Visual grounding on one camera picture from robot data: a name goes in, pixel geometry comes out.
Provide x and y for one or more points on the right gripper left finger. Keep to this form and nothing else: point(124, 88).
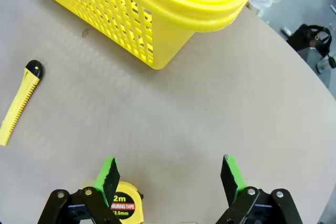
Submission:
point(89, 205)

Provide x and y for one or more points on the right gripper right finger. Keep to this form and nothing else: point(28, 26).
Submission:
point(252, 203)

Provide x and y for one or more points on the yellow plastic shopping basket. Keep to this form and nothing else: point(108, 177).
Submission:
point(170, 37)

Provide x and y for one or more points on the yellow tape measure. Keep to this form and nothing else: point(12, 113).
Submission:
point(127, 197)

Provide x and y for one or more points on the yellow black utility knife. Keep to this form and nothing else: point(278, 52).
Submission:
point(18, 103)

